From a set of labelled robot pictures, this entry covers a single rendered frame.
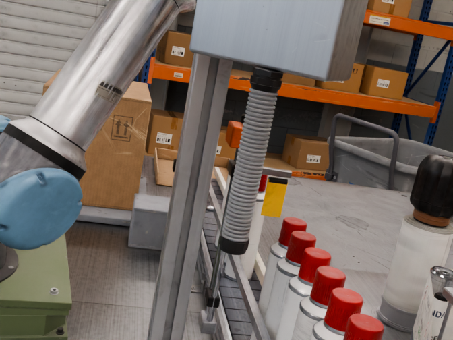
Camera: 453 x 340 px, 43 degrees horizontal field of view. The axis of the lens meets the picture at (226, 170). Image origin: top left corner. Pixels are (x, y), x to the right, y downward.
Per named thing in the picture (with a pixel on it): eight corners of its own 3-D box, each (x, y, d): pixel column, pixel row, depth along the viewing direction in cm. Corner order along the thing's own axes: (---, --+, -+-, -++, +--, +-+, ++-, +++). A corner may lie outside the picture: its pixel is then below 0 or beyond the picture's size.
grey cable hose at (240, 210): (249, 258, 65) (287, 74, 60) (219, 254, 65) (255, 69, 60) (244, 245, 69) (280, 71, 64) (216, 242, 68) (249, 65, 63)
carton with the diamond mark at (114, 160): (135, 212, 138) (152, 100, 131) (31, 200, 133) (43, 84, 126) (133, 175, 167) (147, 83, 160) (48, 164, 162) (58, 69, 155)
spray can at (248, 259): (253, 284, 105) (276, 177, 100) (226, 280, 104) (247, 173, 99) (249, 271, 110) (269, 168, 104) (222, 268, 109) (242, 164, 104)
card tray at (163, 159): (241, 196, 173) (244, 183, 172) (155, 185, 168) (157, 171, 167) (227, 168, 202) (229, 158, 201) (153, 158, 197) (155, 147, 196)
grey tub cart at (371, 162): (377, 249, 398) (413, 114, 374) (458, 292, 351) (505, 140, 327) (284, 264, 343) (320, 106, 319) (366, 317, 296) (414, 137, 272)
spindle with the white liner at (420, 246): (437, 336, 98) (488, 168, 91) (388, 331, 96) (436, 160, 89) (413, 309, 107) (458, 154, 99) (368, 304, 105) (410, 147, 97)
